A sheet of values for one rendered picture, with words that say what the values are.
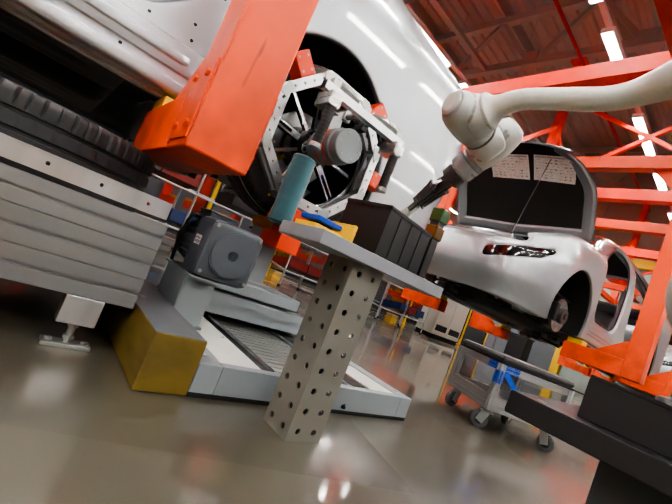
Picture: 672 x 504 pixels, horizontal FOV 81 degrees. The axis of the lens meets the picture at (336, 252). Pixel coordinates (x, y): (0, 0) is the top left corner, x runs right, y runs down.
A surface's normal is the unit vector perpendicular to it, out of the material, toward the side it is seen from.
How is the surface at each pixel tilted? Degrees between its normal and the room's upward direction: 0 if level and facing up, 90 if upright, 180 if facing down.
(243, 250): 90
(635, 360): 90
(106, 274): 90
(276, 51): 90
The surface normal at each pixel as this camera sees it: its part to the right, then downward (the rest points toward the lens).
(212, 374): 0.59, 0.18
